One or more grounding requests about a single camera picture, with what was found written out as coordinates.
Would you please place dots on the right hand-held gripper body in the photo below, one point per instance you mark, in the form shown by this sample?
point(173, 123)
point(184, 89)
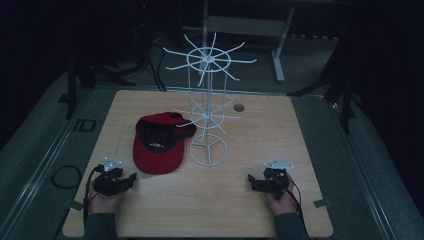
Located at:
point(274, 180)

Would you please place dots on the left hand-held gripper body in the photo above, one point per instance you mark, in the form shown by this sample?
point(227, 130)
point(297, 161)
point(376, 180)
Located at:
point(107, 180)

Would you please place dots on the red and black baseball cap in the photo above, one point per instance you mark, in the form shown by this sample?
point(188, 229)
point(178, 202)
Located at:
point(158, 150)

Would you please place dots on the person's left hand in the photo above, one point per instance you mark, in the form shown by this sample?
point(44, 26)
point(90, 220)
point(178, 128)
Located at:
point(104, 202)

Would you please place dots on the person's right hand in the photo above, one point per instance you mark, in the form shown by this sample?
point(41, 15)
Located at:
point(282, 202)

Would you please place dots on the grey tape strip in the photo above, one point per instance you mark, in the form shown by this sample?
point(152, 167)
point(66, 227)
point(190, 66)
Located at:
point(75, 205)
point(322, 203)

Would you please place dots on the black tripod stand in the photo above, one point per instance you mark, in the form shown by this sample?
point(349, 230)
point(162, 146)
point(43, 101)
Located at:
point(336, 90)
point(83, 80)

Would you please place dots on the white metal desk frame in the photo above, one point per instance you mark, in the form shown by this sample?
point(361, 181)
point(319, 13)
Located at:
point(253, 30)

